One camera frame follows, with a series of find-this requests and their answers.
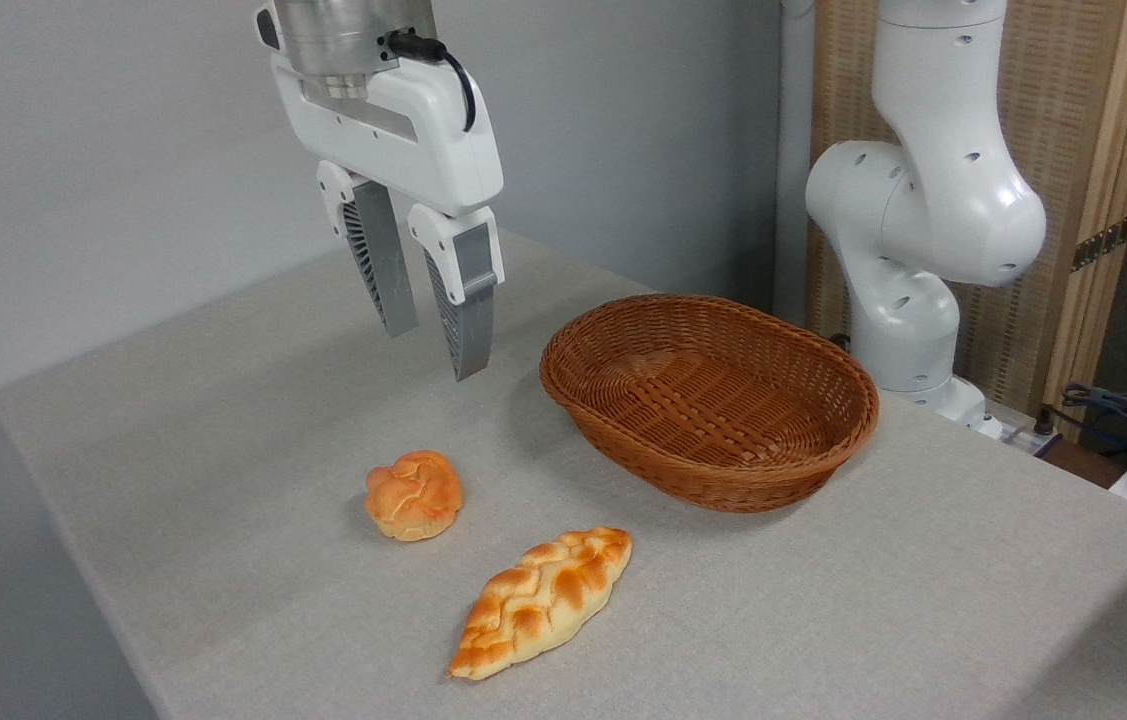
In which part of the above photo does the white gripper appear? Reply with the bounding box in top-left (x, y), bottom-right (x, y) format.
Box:
top-left (268, 50), bottom-right (505, 382)

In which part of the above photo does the round orange bread bun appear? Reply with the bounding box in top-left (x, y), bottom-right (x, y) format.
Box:
top-left (364, 450), bottom-right (464, 543)

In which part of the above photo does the brown wicker basket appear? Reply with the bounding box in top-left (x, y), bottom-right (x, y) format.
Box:
top-left (539, 293), bottom-right (880, 514)

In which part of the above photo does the long braided bread loaf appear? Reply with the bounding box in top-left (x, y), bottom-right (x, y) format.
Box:
top-left (447, 527), bottom-right (634, 682)

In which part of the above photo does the metal screen hinge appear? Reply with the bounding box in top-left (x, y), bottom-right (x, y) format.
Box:
top-left (1071, 214), bottom-right (1127, 273)

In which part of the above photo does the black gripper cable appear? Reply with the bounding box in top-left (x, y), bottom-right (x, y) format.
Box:
top-left (385, 30), bottom-right (477, 133)

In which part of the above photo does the bundle of dark cables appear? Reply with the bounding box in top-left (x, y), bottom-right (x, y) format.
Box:
top-left (1041, 383), bottom-right (1127, 473)

